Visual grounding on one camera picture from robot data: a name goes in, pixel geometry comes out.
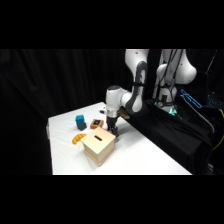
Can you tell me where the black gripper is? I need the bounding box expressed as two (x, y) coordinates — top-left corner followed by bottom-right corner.
(106, 116), (120, 138)

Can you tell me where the orange box with blue top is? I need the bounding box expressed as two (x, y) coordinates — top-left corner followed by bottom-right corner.
(89, 118), (105, 130)

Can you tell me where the blue cube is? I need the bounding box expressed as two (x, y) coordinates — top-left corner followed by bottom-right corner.
(75, 114), (85, 125)

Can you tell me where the dark grey block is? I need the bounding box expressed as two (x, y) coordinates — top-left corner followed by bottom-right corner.
(76, 122), (88, 131)

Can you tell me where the brown piece at robot wrist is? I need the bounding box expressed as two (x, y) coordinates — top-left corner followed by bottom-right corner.
(119, 111), (132, 121)

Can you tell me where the black cloth covered stand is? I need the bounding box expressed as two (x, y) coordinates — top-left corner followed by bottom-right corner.
(123, 98), (215, 176)

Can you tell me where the blue lit device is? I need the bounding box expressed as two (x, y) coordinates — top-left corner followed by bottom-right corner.
(180, 88), (204, 110)

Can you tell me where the light wooden drawer box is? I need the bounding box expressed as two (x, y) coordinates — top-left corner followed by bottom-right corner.
(80, 126), (117, 167)

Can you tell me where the orange toy croissant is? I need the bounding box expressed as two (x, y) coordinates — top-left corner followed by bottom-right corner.
(71, 132), (87, 145)

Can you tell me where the yellow cable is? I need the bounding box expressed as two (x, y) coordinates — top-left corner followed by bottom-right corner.
(211, 108), (224, 152)

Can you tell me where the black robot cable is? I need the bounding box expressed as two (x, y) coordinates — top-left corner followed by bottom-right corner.
(153, 49), (185, 111)

